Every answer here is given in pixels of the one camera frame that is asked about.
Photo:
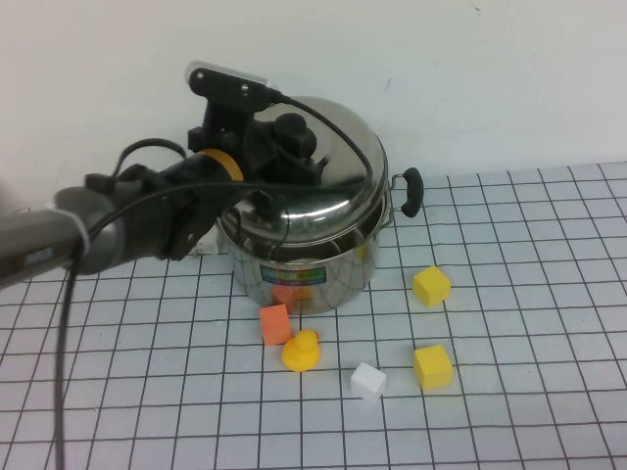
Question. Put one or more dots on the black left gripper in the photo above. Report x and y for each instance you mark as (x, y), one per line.
(223, 132)

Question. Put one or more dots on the steel lid with black knob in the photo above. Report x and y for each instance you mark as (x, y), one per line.
(338, 147)

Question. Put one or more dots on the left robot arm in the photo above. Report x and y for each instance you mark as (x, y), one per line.
(122, 230)

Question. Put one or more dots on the stainless steel cooking pot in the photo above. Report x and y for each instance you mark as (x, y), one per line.
(343, 279)

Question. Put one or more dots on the white power adapter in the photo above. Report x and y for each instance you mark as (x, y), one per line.
(210, 243)

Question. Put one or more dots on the orange foam cube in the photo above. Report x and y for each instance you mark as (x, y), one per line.
(275, 325)

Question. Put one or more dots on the yellow foam cube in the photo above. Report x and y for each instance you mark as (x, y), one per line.
(432, 367)
(431, 286)

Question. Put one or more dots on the yellow rubber duck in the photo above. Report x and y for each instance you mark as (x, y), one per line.
(300, 355)

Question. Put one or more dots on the white foam cube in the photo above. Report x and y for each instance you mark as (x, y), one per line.
(367, 382)

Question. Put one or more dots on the white grid-pattern tablecloth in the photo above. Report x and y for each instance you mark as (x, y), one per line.
(514, 303)

